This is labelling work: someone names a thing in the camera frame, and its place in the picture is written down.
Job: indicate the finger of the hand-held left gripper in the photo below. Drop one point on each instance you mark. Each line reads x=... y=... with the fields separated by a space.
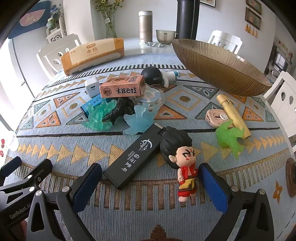
x=39 y=171
x=11 y=166

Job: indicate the yellow hanging ornaments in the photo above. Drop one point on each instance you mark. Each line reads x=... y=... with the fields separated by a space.
x=251 y=30

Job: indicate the gold tube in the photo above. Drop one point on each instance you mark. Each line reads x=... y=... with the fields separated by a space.
x=233 y=113

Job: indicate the small white toy figure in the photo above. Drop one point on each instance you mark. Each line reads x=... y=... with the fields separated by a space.
x=168 y=76

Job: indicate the steel thermos flask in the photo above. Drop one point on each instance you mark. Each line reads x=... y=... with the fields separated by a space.
x=145 y=27

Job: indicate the teal translucent figure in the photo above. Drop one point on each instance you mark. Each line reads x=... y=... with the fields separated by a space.
x=97 y=120

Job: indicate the brown round coaster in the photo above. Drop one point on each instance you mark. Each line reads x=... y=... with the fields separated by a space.
x=291 y=177

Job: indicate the window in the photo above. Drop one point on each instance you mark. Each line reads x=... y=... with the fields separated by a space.
x=280 y=60

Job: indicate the dark framed picture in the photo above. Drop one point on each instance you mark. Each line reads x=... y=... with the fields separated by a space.
x=253 y=18
x=254 y=4

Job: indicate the small pink box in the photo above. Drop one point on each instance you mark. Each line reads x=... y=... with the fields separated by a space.
x=120 y=89

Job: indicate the patterned blue tablecloth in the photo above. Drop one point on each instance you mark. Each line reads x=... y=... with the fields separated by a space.
x=69 y=129

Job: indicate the white cup with red print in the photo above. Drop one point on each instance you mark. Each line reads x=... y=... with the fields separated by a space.
x=8 y=142

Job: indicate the light blue translucent figure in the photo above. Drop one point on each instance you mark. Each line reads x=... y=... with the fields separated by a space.
x=134 y=120

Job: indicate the blue wall hanging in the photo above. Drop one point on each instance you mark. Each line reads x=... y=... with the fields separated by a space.
x=30 y=16

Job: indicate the green translucent figure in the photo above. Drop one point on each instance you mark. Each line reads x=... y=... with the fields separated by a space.
x=227 y=136

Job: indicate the grey glass cup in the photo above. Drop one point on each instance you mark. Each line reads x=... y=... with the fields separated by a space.
x=164 y=36

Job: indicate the brown ribbed glass bowl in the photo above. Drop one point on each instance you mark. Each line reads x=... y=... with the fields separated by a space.
x=219 y=69

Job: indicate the red black-haired figurine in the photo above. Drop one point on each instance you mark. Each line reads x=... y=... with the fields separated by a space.
x=185 y=162

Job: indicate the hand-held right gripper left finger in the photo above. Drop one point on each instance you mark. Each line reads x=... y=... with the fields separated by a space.
x=85 y=185

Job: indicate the silver foil blister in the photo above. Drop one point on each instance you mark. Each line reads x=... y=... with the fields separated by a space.
x=155 y=44

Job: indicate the white chair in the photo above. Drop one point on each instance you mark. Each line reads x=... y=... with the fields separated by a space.
x=282 y=106
x=48 y=55
x=222 y=38

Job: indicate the orange tissue pack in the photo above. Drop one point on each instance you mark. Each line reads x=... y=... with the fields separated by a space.
x=92 y=53

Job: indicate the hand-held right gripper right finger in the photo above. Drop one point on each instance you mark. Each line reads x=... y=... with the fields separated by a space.
x=212 y=187

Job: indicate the black dinosaur figure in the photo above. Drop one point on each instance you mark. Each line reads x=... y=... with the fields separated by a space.
x=118 y=111

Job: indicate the glass vase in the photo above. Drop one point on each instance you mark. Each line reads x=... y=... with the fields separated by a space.
x=110 y=25

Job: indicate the large light framed picture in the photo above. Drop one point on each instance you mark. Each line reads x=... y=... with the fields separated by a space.
x=208 y=2

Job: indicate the white charger plug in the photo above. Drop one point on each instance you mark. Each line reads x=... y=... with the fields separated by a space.
x=92 y=88

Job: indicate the beige round object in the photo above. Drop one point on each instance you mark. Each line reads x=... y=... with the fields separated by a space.
x=214 y=118

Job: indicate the black ball toy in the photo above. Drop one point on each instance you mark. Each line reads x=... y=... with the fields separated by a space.
x=150 y=74

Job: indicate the small blue box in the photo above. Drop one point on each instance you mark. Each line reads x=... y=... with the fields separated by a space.
x=92 y=103

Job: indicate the tall black bottle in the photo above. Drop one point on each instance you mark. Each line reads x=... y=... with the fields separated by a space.
x=186 y=20

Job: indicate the black rectangular box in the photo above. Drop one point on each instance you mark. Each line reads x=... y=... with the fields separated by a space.
x=131 y=160

